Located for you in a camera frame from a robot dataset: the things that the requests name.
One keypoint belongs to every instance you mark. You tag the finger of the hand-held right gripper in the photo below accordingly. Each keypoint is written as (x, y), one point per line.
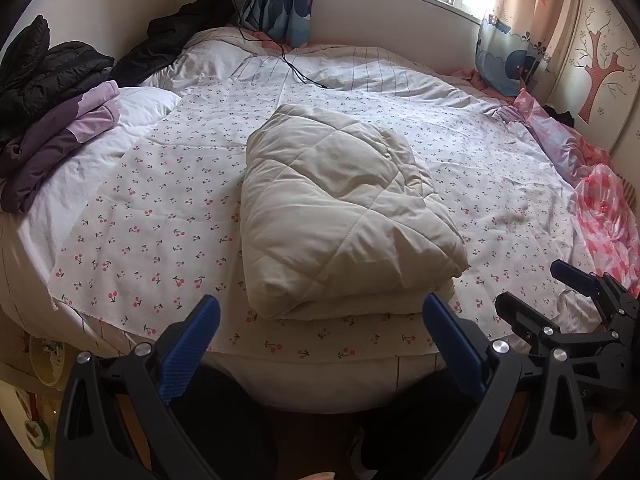
(575, 277)
(525, 322)

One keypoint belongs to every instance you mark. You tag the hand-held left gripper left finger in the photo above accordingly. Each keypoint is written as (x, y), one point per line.
(190, 350)

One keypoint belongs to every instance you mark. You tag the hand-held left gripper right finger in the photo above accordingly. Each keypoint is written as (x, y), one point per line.
(452, 345)

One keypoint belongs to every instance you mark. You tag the beige quilted comforter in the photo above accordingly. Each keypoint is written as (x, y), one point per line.
(340, 210)

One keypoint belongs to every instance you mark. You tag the pink blanket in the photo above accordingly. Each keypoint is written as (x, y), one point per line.
(600, 200)

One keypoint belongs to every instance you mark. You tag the person's slipper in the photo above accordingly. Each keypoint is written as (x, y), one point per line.
(357, 447)

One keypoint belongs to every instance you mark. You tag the white pillow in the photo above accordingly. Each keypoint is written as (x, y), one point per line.
(95, 160)

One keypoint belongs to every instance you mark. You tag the pink and blue curtain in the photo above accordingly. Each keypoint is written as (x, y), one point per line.
(520, 45)

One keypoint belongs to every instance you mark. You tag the purple jacket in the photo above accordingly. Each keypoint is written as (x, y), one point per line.
(55, 135)

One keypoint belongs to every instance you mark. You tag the black puffer jacket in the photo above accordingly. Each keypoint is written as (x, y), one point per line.
(45, 75)

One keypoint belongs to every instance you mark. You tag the black coat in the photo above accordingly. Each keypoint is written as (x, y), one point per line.
(170, 35)

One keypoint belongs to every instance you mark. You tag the blue patterned curtain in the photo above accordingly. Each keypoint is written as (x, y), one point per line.
(280, 0)

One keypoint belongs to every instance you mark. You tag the tree wall decal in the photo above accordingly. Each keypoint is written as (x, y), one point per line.
(602, 75)

